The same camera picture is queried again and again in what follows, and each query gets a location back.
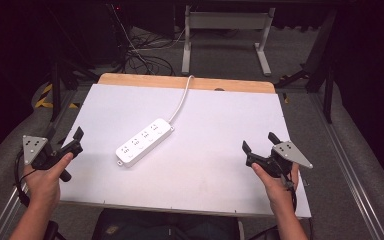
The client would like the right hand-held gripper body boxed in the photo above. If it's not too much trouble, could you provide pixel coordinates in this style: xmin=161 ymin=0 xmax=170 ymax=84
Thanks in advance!
xmin=245 ymin=140 xmax=314 ymax=179

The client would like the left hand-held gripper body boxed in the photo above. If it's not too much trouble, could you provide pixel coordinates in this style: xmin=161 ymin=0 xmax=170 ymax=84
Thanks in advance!
xmin=22 ymin=135 xmax=84 ymax=183

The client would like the person's right hand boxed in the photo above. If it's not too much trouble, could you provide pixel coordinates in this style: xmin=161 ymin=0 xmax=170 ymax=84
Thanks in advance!
xmin=251 ymin=162 xmax=301 ymax=215

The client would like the person's left hand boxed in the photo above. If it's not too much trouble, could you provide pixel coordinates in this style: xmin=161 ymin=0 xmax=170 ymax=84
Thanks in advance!
xmin=22 ymin=152 xmax=75 ymax=211

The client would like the yellow black hazard tape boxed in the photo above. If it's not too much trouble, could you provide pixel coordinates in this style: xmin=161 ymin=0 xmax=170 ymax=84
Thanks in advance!
xmin=34 ymin=83 xmax=80 ymax=110

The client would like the black metal stand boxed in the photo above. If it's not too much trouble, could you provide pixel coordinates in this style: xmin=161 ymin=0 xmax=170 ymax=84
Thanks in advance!
xmin=274 ymin=9 xmax=337 ymax=125
xmin=47 ymin=49 xmax=102 ymax=123

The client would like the white board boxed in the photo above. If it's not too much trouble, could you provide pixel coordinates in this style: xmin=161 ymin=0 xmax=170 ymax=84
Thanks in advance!
xmin=59 ymin=83 xmax=312 ymax=219

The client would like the white power strip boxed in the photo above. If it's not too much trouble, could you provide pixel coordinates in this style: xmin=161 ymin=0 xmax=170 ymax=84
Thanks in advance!
xmin=115 ymin=117 xmax=176 ymax=168

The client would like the dark computer tower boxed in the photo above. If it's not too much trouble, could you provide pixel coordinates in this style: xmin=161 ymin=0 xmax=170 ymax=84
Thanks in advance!
xmin=78 ymin=2 xmax=128 ymax=65

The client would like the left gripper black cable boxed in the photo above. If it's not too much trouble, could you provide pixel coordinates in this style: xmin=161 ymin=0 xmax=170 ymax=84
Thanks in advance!
xmin=13 ymin=149 xmax=32 ymax=208

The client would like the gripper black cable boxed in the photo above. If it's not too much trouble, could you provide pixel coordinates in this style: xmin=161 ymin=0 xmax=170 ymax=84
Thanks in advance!
xmin=13 ymin=149 xmax=32 ymax=208
xmin=280 ymin=172 xmax=298 ymax=213

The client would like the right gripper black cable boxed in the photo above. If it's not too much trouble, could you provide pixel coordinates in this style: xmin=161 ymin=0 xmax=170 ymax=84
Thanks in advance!
xmin=280 ymin=172 xmax=298 ymax=213

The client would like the aluminium floor rail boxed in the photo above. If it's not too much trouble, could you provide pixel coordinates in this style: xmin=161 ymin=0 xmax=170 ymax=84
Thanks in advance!
xmin=0 ymin=184 xmax=29 ymax=240
xmin=309 ymin=92 xmax=383 ymax=240

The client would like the white power strip cable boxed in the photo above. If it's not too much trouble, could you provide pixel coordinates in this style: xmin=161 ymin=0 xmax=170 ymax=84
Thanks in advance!
xmin=167 ymin=75 xmax=195 ymax=124

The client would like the tangle of black floor cables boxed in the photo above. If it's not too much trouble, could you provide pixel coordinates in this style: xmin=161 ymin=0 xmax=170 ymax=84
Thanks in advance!
xmin=122 ymin=26 xmax=177 ymax=77

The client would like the thin white floor cable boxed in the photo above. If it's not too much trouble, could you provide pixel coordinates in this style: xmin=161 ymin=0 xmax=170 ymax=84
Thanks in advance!
xmin=110 ymin=3 xmax=186 ymax=52

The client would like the white metal desk frame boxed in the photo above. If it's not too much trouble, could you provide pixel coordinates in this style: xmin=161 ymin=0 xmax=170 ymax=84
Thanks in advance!
xmin=181 ymin=4 xmax=277 ymax=77

